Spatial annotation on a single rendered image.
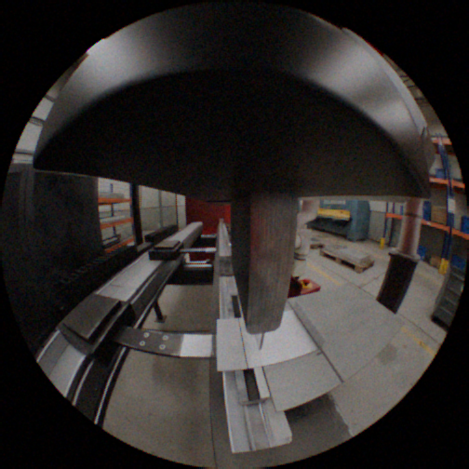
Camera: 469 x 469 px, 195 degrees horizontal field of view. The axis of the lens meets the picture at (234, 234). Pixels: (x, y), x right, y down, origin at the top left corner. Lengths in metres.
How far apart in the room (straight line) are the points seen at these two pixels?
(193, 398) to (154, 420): 0.36
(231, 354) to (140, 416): 1.19
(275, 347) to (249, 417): 0.10
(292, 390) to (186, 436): 1.07
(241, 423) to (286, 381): 0.07
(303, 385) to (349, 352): 0.08
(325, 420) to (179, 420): 1.00
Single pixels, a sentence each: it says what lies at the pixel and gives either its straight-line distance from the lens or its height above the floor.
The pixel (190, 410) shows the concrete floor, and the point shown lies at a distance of 1.21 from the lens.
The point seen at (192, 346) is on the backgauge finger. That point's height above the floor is 1.00.
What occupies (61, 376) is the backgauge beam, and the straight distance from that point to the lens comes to 0.30.
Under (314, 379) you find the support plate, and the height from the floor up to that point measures 1.00.
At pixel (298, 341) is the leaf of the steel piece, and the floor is 1.00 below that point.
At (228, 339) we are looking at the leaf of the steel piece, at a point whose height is 1.00.
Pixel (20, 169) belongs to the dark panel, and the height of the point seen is 1.32.
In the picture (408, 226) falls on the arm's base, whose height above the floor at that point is 1.14.
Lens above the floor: 1.17
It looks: 12 degrees down
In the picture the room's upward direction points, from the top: 1 degrees counter-clockwise
